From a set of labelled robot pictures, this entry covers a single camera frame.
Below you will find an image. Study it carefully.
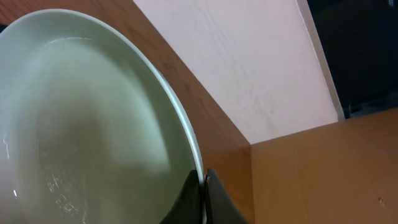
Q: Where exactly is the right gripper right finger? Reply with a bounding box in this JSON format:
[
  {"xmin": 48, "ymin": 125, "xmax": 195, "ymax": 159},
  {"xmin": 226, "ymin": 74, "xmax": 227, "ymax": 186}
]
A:
[{"xmin": 205, "ymin": 169, "xmax": 248, "ymax": 224}]

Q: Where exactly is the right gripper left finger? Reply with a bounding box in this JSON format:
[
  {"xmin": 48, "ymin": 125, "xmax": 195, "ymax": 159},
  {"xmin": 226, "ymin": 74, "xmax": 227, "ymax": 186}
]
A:
[{"xmin": 160, "ymin": 170, "xmax": 203, "ymax": 224}]

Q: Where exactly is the light blue plate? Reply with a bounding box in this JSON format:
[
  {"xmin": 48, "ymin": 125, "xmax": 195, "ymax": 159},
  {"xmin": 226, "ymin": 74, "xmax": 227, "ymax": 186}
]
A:
[{"xmin": 1, "ymin": 9, "xmax": 203, "ymax": 223}]

